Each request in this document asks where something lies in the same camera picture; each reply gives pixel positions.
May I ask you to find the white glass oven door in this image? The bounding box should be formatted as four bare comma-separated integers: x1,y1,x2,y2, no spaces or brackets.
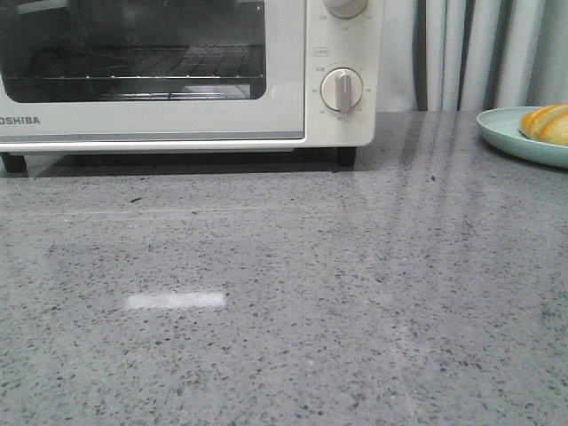
1,1,306,145

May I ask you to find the striped golden croissant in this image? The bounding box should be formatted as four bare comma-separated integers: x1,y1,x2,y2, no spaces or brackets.
518,103,568,146

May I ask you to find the lower oven timer knob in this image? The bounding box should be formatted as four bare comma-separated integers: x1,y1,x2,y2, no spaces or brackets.
320,68,363,114

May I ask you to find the upper oven temperature knob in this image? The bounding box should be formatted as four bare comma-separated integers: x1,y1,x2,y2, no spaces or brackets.
324,0,367,20

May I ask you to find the white toaster oven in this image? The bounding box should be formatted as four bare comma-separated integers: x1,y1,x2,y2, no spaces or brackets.
1,1,384,173

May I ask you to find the light grey curtain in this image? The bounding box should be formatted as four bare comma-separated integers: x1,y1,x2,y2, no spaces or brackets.
377,1,567,112

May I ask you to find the light green round plate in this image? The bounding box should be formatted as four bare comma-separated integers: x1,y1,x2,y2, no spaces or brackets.
477,106,567,170

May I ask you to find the metal wire oven rack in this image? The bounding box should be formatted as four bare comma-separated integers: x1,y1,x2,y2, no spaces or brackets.
2,44,267,103

